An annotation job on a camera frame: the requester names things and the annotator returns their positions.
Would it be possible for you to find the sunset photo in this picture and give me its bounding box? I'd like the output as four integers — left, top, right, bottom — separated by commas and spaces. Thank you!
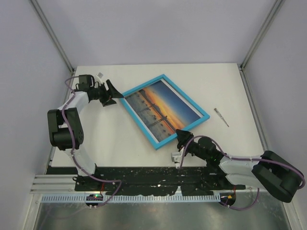
125, 79, 203, 143

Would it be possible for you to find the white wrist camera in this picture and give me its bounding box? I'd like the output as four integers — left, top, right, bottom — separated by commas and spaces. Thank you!
171, 151, 183, 169
96, 72, 103, 84

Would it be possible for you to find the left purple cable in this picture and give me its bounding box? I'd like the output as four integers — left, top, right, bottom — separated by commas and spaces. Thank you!
64, 76, 123, 208

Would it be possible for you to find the perforated cable duct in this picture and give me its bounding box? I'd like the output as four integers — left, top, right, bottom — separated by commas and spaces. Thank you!
41, 193, 221, 203

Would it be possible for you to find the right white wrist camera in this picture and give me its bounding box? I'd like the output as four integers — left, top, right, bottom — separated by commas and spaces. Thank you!
171, 151, 183, 169

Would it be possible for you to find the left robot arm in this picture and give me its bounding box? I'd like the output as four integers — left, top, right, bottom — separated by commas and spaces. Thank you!
47, 73, 123, 191

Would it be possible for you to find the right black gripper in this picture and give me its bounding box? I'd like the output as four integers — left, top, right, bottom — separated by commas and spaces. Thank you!
176, 128, 209, 161

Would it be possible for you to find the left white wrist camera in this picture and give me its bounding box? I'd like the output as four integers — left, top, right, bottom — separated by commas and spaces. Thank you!
96, 72, 103, 84

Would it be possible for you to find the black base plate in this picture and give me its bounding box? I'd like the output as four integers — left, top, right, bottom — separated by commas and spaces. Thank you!
47, 166, 246, 196

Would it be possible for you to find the right aluminium post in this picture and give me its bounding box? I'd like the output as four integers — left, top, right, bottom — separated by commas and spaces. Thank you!
239, 0, 286, 71

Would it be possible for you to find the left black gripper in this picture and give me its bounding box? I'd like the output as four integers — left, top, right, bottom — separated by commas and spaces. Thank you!
92, 80, 123, 107

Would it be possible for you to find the small screwdriver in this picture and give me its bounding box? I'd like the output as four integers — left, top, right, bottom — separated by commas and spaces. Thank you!
214, 108, 230, 127

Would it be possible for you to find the aluminium post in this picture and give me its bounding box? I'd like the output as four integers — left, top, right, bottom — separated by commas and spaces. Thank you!
239, 0, 286, 71
29, 0, 75, 75

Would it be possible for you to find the left aluminium post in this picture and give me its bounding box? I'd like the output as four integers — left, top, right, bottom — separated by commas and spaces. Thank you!
29, 0, 75, 75

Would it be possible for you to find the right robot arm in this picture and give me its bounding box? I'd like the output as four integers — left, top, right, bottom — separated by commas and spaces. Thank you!
172, 129, 306, 203

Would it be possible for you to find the aluminium rail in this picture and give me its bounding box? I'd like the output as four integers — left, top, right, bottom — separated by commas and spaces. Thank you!
30, 171, 267, 194

